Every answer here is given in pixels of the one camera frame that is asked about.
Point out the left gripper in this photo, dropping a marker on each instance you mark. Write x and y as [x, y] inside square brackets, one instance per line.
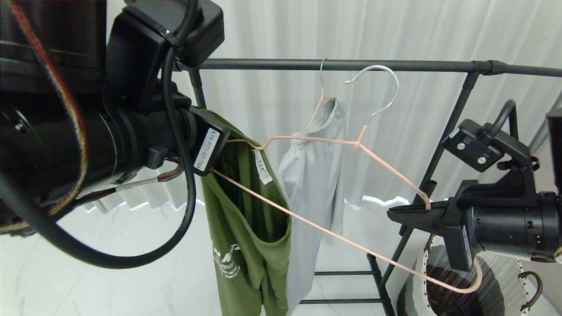
[206, 140]

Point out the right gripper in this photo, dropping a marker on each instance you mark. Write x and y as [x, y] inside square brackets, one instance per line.
[509, 228]

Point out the green garment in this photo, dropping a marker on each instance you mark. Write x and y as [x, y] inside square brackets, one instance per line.
[246, 210]

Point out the pink clothes hanger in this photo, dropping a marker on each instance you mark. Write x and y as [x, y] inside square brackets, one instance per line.
[307, 139]
[317, 105]

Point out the pale grey shorts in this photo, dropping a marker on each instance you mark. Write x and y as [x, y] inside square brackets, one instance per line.
[316, 184]

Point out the white laundry basket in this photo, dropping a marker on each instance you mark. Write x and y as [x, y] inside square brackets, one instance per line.
[500, 272]

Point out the black clothes rack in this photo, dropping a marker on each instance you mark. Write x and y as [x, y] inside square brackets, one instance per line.
[373, 66]

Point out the white curtain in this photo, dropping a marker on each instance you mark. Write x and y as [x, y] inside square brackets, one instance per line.
[285, 30]

